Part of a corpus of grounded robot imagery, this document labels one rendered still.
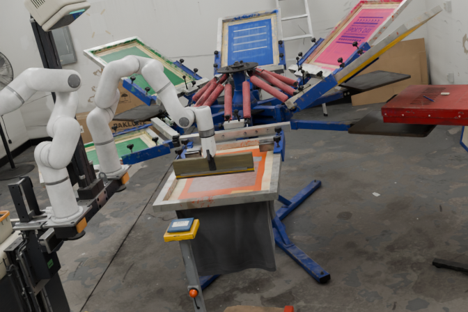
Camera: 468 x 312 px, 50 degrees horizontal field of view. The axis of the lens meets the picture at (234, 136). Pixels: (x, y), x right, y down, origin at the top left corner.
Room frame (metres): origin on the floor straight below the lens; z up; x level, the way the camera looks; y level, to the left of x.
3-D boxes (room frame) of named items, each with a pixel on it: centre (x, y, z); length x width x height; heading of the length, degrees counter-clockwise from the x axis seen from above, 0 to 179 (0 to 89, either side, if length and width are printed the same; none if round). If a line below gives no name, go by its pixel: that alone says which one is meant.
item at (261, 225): (2.21, 0.13, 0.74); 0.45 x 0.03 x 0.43; 80
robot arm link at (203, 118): (2.26, 0.16, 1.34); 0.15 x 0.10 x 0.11; 82
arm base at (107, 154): (2.32, 0.62, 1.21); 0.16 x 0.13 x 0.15; 76
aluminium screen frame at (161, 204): (2.50, 0.07, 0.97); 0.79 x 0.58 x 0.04; 170
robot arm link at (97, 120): (2.32, 0.61, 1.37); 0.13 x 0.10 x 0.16; 172
